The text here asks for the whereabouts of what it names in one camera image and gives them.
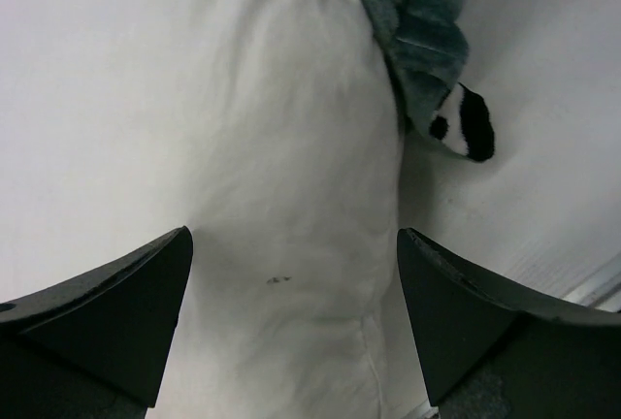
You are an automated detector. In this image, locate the zebra and grey pillowcase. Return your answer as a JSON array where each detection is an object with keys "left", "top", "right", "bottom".
[{"left": 361, "top": 0, "right": 495, "bottom": 163}]

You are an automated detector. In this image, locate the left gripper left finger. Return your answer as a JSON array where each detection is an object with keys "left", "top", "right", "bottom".
[{"left": 1, "top": 227, "right": 193, "bottom": 408}]

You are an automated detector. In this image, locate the white pillow insert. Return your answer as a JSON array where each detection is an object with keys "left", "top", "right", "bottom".
[{"left": 152, "top": 0, "right": 403, "bottom": 418}]

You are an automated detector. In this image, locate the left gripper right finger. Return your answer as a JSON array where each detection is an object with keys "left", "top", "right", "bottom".
[{"left": 397, "top": 229, "right": 620, "bottom": 406}]

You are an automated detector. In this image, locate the aluminium front rail frame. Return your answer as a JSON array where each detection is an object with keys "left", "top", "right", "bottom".
[{"left": 564, "top": 254, "right": 621, "bottom": 313}]

